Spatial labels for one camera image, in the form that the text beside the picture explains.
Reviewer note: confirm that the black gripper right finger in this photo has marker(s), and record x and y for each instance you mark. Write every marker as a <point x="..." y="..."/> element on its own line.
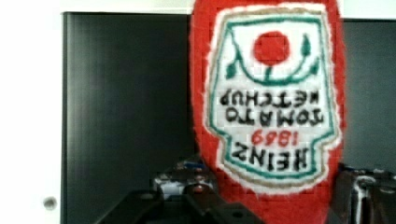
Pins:
<point x="363" y="196"/>

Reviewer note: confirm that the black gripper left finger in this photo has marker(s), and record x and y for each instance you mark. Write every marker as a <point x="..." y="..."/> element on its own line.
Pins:
<point x="186" y="193"/>

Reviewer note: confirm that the red ketchup bottle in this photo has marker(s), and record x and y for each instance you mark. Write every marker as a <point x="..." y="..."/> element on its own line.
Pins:
<point x="267" y="92"/>

